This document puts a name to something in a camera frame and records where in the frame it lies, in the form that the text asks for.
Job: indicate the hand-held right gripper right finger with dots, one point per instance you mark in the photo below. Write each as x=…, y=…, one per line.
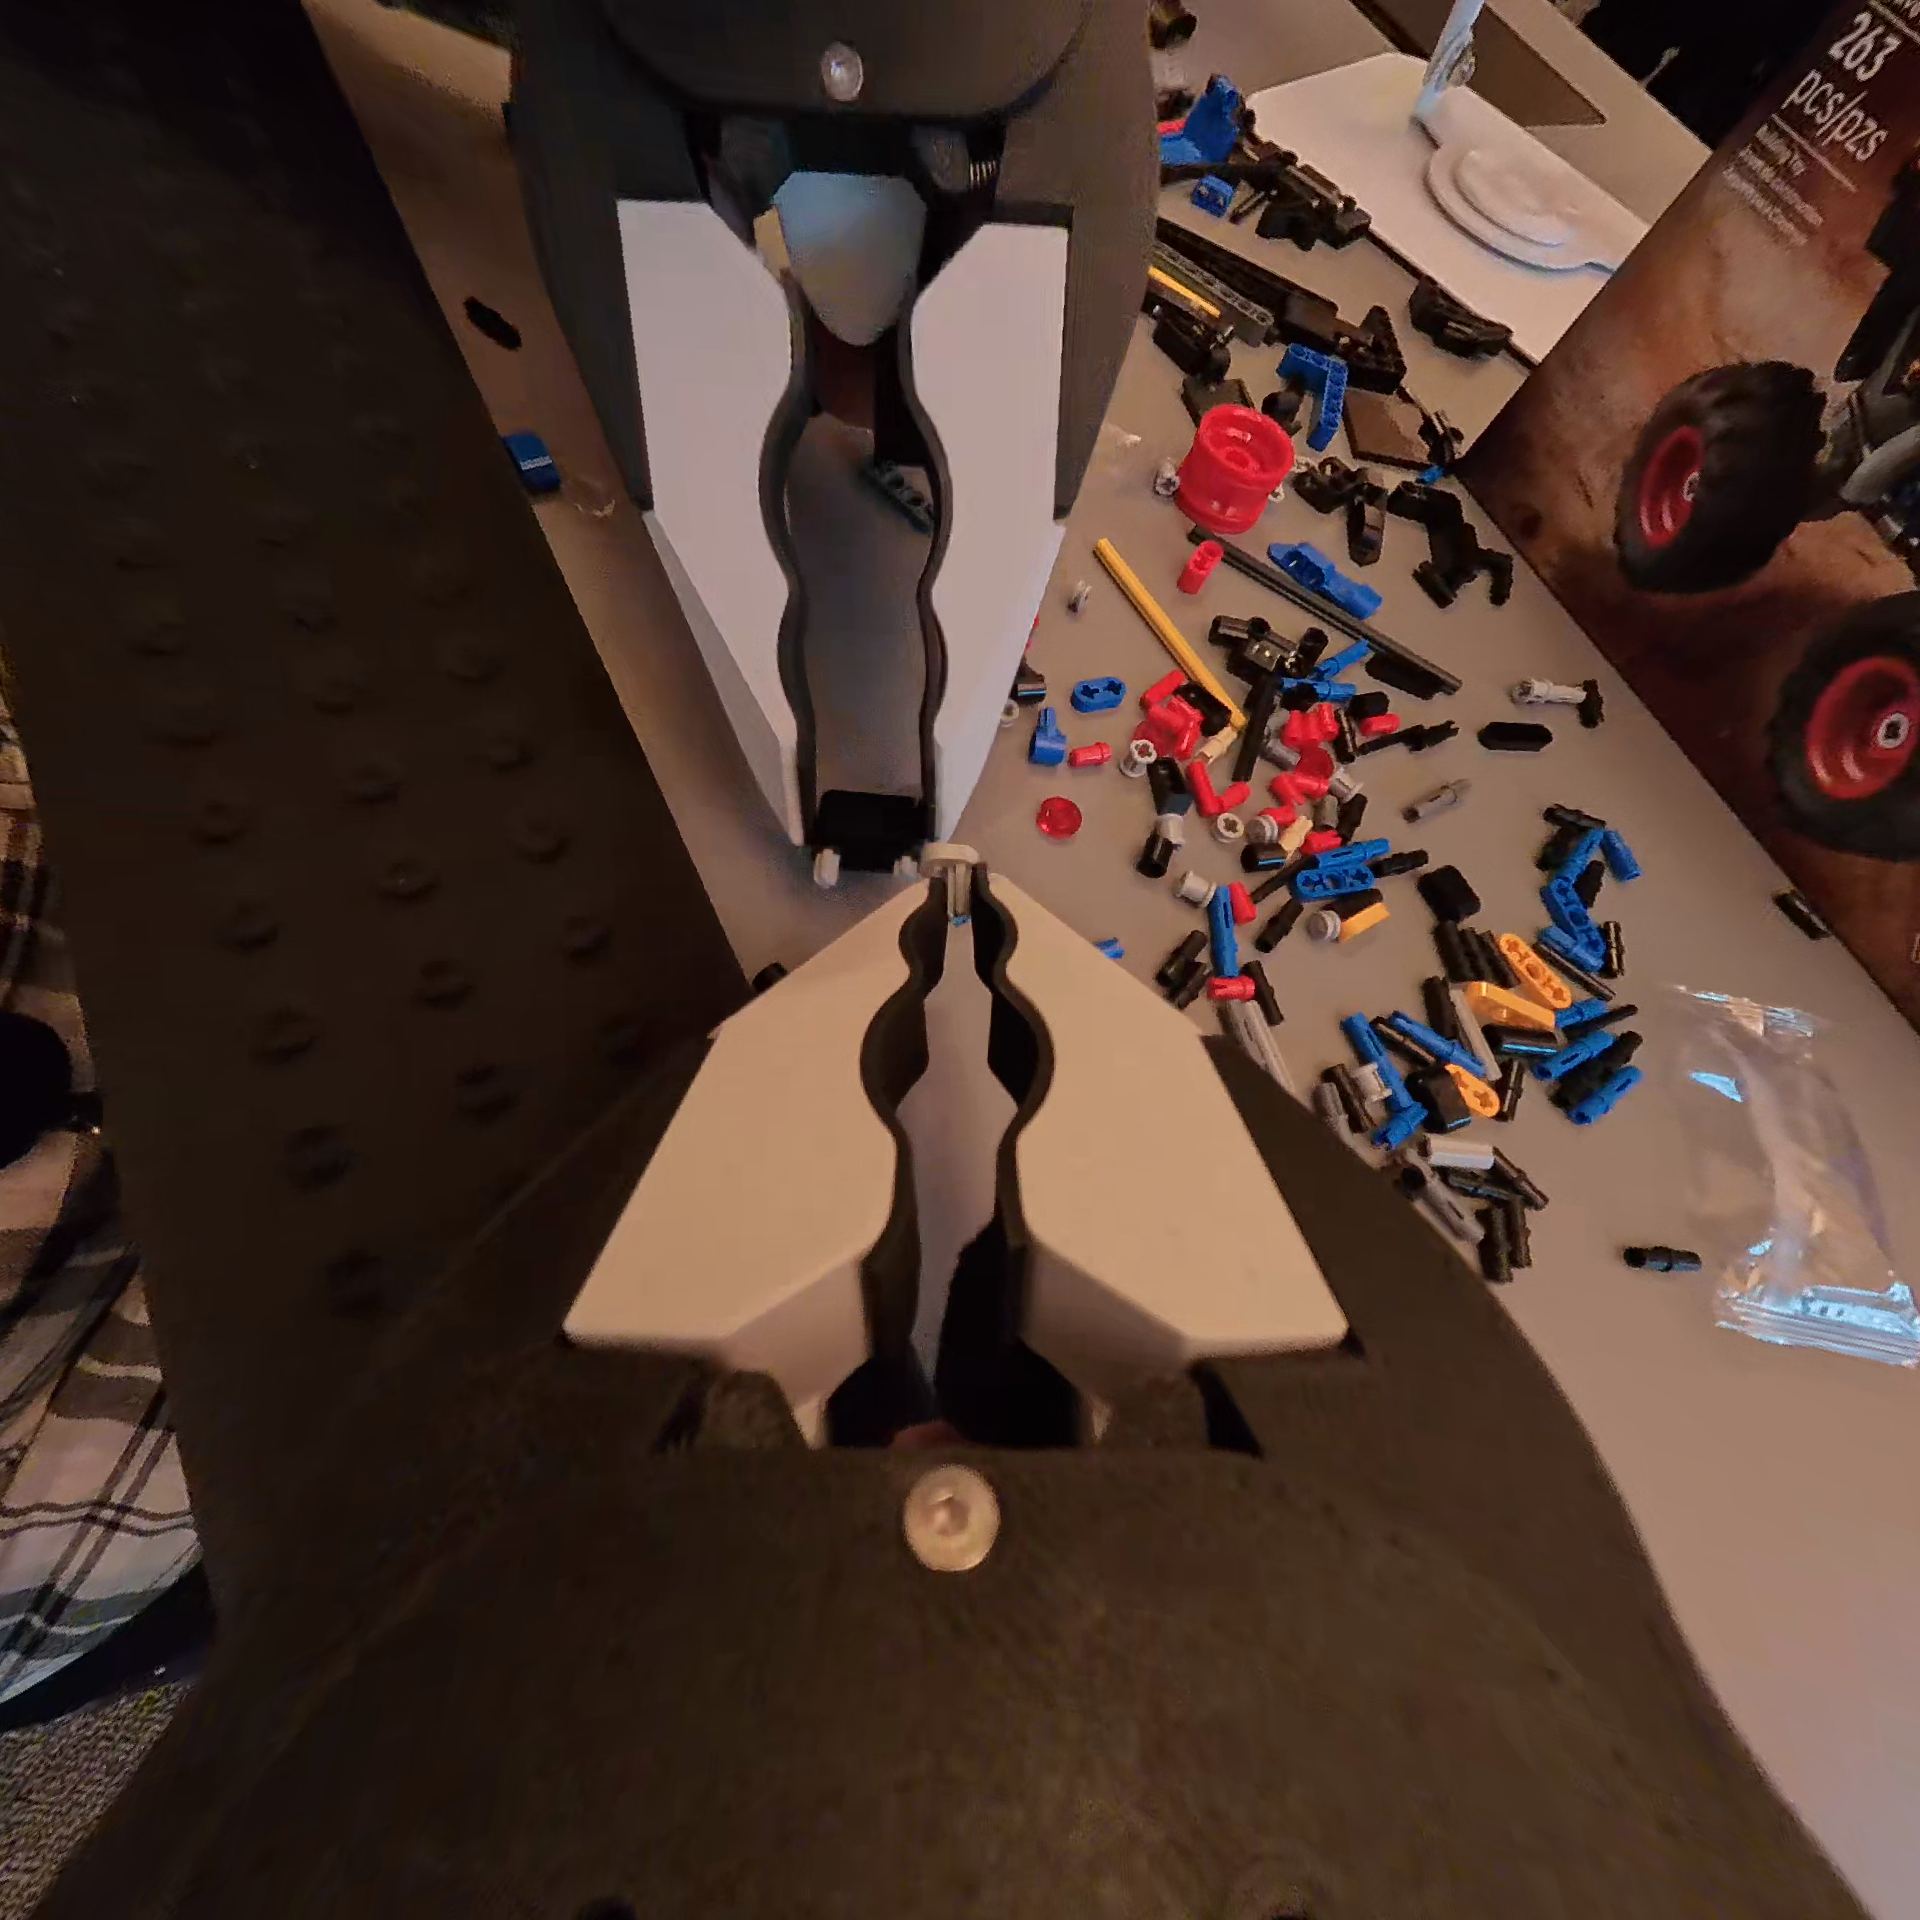
x=1169, y=1201

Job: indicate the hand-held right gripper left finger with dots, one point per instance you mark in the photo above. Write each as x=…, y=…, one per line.
x=747, y=1201

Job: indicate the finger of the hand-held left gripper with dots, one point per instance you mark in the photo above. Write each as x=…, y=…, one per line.
x=705, y=448
x=1005, y=448

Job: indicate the small black pin assembly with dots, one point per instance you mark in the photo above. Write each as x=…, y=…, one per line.
x=865, y=823

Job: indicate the light grey axle pin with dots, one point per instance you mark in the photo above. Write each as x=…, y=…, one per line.
x=950, y=863

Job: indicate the grey desk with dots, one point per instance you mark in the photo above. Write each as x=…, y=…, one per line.
x=1653, y=1503

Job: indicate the dark grey straight beam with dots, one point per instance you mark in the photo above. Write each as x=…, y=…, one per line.
x=897, y=482

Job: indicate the clear plastic scrap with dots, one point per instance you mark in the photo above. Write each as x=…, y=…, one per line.
x=595, y=496

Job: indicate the small blue brick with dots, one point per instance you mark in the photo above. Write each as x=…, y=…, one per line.
x=526, y=461

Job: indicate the long yellow axle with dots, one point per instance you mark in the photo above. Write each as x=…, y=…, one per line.
x=1156, y=615

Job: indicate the large red wheel rim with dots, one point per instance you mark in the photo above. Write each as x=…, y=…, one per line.
x=1229, y=464

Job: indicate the red two-hole beam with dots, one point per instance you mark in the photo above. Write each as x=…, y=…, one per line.
x=1202, y=569

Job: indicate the short yellow axle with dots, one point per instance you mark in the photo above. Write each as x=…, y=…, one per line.
x=1184, y=291

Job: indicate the small black pin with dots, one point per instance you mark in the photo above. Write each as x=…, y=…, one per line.
x=493, y=324

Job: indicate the blue thick angle beam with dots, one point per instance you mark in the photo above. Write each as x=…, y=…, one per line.
x=1319, y=372

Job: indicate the blue fairing panel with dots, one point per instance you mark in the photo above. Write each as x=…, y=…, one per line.
x=1319, y=577

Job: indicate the red round tile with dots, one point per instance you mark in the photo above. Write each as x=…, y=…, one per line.
x=1057, y=814

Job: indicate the pile of small connector pins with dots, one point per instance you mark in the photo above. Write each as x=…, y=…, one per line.
x=1340, y=867

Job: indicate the blue angled panel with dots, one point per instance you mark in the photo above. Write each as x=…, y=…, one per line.
x=1210, y=128

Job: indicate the long black axle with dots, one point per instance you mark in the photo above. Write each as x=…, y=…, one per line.
x=1352, y=623

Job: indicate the black perforated board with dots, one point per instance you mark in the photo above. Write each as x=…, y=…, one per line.
x=299, y=750

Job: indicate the grey pin with black connector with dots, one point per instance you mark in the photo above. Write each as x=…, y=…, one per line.
x=1555, y=691

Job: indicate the empty clear plastic bag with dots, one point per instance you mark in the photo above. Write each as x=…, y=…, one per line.
x=1801, y=1201

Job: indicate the person's plaid shirt torso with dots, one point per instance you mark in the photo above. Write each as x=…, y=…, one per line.
x=78, y=1426

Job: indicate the toy truck set box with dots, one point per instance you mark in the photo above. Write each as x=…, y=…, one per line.
x=1728, y=299

